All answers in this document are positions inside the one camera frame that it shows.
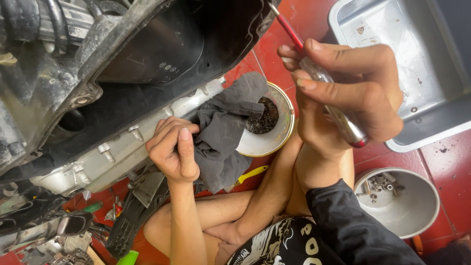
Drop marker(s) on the person's left hand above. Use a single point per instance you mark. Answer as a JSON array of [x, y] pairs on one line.
[[169, 154]]

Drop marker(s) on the person's right hand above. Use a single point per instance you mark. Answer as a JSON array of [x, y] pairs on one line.
[[379, 106]]

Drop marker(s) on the dark grey rag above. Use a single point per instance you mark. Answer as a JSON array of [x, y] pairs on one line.
[[220, 125]]

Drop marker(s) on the red and clear screwdriver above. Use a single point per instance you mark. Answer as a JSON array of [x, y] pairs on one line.
[[290, 31]]

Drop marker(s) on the silver engine crankcase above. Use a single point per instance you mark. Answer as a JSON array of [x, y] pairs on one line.
[[121, 154]]

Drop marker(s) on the grey plastic tray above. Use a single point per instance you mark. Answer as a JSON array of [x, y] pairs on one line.
[[382, 48]]

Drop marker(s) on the heap of metal sockets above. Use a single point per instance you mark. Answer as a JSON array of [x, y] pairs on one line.
[[382, 184]]

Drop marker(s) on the black ribbed footrest pedal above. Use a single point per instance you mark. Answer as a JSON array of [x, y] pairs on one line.
[[127, 224]]

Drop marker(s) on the heap of dark bolts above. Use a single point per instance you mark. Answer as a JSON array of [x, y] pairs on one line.
[[263, 117]]

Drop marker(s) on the white bowl with gold rim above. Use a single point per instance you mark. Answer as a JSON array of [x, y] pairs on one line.
[[279, 132]]

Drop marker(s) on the person's bare legs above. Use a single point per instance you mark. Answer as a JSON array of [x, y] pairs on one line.
[[265, 198]]

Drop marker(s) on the white round metal bowl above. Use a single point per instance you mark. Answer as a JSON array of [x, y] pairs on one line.
[[408, 209]]

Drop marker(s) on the black engine case cover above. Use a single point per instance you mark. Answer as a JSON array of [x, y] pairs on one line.
[[147, 48]]

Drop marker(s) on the green plastic piece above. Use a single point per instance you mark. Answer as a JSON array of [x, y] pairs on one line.
[[128, 258]]

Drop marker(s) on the grey metal tube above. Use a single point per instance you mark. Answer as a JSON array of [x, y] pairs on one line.
[[70, 225]]

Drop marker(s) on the heap of grimy tools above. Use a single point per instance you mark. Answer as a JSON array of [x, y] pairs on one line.
[[62, 254]]

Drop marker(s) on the black printed shirt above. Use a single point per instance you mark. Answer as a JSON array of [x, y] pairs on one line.
[[294, 243]]

